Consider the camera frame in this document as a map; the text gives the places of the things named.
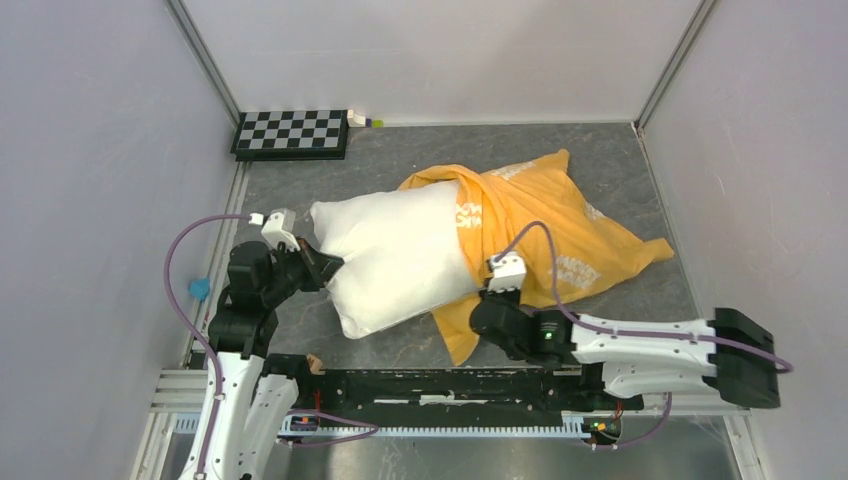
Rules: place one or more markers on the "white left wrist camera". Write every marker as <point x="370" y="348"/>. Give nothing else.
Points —
<point x="277" y="230"/>

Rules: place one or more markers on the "yellow and blue printed pillowcase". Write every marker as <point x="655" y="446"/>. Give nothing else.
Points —
<point x="571" y="250"/>

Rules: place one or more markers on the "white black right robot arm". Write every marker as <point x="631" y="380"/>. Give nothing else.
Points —
<point x="730" y="353"/>

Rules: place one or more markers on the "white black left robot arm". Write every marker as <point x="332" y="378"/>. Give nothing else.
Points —
<point x="250" y="390"/>

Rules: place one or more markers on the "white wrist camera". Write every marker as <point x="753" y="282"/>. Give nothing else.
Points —
<point x="277" y="230"/>
<point x="507" y="273"/>

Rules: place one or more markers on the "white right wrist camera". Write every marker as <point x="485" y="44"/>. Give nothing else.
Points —
<point x="507" y="273"/>

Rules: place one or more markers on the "slotted grey cable duct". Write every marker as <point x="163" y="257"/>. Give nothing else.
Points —
<point x="569" y="427"/>

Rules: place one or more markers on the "small white purple bottle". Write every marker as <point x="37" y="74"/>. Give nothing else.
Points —
<point x="358" y="120"/>

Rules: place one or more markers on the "small blue clip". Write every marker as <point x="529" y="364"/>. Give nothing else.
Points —
<point x="199" y="288"/>

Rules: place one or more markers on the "black white checkerboard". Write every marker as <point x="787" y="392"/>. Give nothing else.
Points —
<point x="291" y="135"/>

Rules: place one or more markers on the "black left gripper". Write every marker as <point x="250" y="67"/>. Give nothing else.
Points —
<point x="322" y="265"/>

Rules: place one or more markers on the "white pillow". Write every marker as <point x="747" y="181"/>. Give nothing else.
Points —
<point x="401" y="253"/>

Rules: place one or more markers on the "small wooden block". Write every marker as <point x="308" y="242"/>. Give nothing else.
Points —
<point x="315" y="365"/>

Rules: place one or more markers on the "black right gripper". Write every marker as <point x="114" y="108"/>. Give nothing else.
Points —
<point x="514" y="293"/>

